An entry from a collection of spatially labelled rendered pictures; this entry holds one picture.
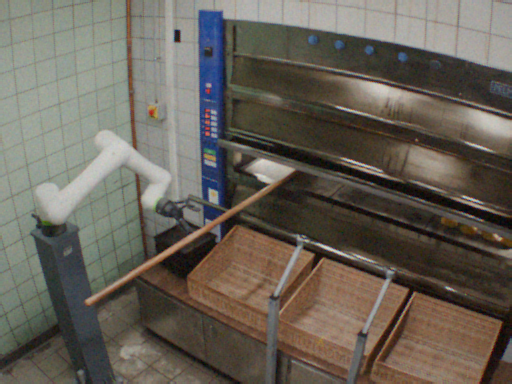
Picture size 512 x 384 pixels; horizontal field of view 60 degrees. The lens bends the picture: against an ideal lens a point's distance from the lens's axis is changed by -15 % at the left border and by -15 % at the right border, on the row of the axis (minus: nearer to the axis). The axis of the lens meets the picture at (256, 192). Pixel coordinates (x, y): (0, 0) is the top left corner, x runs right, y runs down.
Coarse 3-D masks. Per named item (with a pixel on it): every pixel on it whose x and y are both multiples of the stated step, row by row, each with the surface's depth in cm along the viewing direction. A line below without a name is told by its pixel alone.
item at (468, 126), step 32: (256, 64) 268; (288, 64) 257; (288, 96) 256; (320, 96) 248; (352, 96) 239; (384, 96) 229; (416, 96) 220; (416, 128) 219; (448, 128) 212; (480, 128) 203
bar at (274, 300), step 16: (224, 208) 267; (256, 224) 256; (304, 240) 241; (352, 256) 228; (288, 272) 240; (384, 272) 219; (384, 288) 217; (272, 304) 237; (272, 320) 242; (368, 320) 214; (272, 336) 246; (272, 352) 252; (272, 368) 258; (352, 368) 221
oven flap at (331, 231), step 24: (240, 192) 310; (264, 216) 301; (288, 216) 292; (312, 216) 284; (336, 240) 276; (360, 240) 268; (384, 240) 260; (384, 264) 260; (408, 264) 253; (432, 264) 245; (456, 264) 237; (456, 288) 237; (480, 288) 230; (504, 288) 222
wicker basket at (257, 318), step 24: (240, 240) 314; (216, 264) 307; (240, 264) 317; (264, 264) 307; (192, 288) 291; (216, 288) 300; (240, 288) 301; (264, 288) 301; (288, 288) 272; (240, 312) 281; (264, 312) 260
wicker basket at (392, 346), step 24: (408, 312) 254; (432, 312) 247; (456, 312) 239; (408, 336) 257; (456, 336) 240; (480, 336) 232; (384, 360) 242; (408, 360) 241; (432, 360) 239; (456, 360) 237
